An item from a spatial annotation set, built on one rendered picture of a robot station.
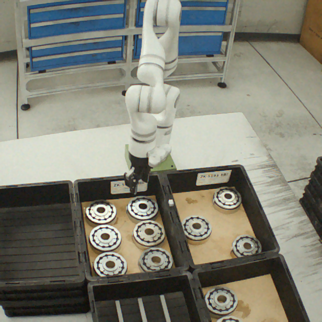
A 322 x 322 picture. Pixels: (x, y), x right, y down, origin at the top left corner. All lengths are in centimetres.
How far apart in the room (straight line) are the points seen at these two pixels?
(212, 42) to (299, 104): 96
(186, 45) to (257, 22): 145
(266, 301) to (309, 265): 35
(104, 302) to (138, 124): 53
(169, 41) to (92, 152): 73
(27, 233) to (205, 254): 59
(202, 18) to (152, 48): 213
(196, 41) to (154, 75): 226
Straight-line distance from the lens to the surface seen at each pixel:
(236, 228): 147
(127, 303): 126
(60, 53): 314
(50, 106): 334
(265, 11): 459
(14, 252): 139
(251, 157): 194
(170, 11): 124
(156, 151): 118
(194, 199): 153
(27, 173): 180
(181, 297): 129
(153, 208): 144
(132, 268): 133
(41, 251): 138
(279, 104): 367
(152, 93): 108
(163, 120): 159
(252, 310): 131
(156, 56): 114
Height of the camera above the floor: 196
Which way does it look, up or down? 43 degrees down
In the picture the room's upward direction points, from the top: 7 degrees clockwise
